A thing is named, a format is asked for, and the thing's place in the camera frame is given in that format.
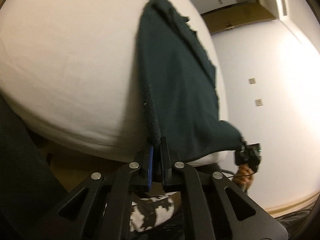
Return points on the dark green sweater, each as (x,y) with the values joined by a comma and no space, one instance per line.
(175,80)

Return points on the beige wall switch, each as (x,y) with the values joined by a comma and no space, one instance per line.
(252,80)

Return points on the brown wooden door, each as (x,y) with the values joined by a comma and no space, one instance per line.
(240,15)

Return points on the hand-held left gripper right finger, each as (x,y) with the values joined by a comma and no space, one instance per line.
(163,160)

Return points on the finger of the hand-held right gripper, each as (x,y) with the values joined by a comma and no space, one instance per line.
(243,143)

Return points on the brown bed base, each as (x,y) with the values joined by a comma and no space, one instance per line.
(75,165)

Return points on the person's right hand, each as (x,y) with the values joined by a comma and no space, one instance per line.
(243,177)

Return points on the white bed mattress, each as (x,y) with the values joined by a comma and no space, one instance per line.
(75,67)

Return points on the wooden baseboard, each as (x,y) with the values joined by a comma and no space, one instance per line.
(292,205)

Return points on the beige wall socket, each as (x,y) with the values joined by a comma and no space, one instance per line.
(259,102)

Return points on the black white patterned pants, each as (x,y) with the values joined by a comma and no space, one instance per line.
(150,212)

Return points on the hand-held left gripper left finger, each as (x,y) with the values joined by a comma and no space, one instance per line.
(150,165)

